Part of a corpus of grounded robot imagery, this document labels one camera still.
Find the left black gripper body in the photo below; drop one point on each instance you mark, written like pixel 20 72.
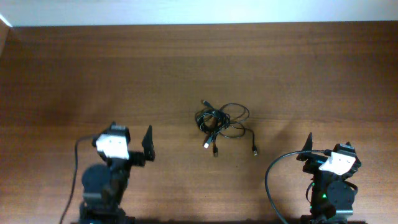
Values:
pixel 134 158

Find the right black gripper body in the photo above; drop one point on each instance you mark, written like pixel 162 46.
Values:
pixel 311 165

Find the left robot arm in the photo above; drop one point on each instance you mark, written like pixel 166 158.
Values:
pixel 104 184

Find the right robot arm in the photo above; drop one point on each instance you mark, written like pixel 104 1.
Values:
pixel 330 195

